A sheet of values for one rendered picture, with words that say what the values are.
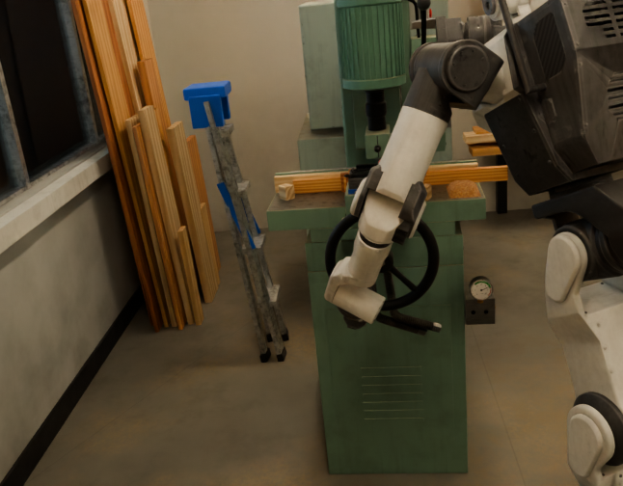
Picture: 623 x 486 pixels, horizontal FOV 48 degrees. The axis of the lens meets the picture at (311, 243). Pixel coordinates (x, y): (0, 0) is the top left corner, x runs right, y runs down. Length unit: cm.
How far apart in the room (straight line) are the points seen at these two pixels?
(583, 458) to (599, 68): 73
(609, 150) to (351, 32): 86
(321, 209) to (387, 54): 45
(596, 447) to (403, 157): 65
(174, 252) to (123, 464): 111
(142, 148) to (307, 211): 136
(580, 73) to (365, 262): 51
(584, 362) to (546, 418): 115
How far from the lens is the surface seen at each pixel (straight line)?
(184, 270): 336
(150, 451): 260
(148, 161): 319
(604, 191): 130
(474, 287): 193
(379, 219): 130
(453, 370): 212
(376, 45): 190
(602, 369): 144
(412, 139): 127
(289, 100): 440
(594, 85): 127
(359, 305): 147
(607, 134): 129
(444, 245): 195
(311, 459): 242
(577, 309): 139
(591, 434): 145
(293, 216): 193
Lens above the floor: 147
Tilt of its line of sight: 20 degrees down
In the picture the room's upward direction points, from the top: 6 degrees counter-clockwise
